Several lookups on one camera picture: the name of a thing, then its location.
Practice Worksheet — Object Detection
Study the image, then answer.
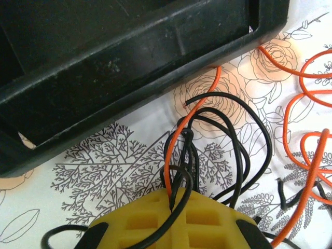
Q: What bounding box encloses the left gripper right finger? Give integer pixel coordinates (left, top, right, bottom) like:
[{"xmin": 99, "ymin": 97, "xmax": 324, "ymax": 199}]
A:
[{"xmin": 171, "ymin": 188, "xmax": 273, "ymax": 249}]

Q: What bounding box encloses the floral tablecloth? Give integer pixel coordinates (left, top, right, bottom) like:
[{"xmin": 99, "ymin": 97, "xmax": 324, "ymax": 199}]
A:
[{"xmin": 0, "ymin": 0, "xmax": 332, "ymax": 249}]

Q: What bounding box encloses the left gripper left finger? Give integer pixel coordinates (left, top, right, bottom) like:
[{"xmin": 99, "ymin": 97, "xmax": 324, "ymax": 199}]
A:
[{"xmin": 77, "ymin": 188, "xmax": 174, "ymax": 249}]

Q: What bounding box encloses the black plastic bin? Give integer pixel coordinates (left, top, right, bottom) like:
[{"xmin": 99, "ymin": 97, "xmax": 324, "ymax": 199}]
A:
[{"xmin": 0, "ymin": 0, "xmax": 291, "ymax": 179}]

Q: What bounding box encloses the thin red cable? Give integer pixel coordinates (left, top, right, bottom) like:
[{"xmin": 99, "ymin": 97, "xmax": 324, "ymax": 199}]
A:
[
  {"xmin": 165, "ymin": 66, "xmax": 223, "ymax": 200},
  {"xmin": 258, "ymin": 45, "xmax": 332, "ymax": 78},
  {"xmin": 284, "ymin": 89, "xmax": 332, "ymax": 182},
  {"xmin": 269, "ymin": 128, "xmax": 332, "ymax": 248}
]

